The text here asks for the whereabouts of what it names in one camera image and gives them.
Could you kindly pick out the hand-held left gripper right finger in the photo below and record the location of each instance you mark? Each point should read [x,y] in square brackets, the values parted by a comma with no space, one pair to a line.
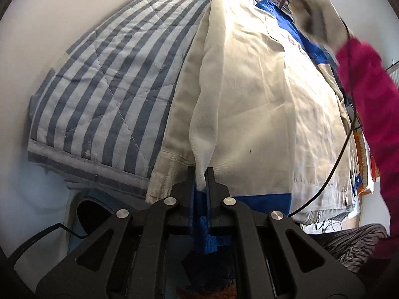
[215,201]

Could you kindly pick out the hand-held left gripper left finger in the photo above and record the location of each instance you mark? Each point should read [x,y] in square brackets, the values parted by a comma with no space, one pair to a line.
[186,201]

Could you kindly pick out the beige and blue jacket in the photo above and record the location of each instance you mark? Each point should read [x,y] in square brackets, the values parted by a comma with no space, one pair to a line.
[249,106]

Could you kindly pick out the person's right forearm pink sleeve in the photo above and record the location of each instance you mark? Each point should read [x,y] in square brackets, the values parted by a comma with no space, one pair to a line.
[371,106]

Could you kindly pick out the person's right hand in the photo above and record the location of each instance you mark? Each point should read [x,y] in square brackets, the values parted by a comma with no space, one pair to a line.
[332,12]

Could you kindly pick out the orange furry cloth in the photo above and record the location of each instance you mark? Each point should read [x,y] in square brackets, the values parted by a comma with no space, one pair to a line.
[209,291]

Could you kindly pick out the blue white striped quilt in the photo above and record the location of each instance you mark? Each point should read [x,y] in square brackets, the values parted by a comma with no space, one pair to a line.
[106,93]

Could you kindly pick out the zebra patterned cloth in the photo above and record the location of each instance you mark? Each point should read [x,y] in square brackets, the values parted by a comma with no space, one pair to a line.
[346,243]

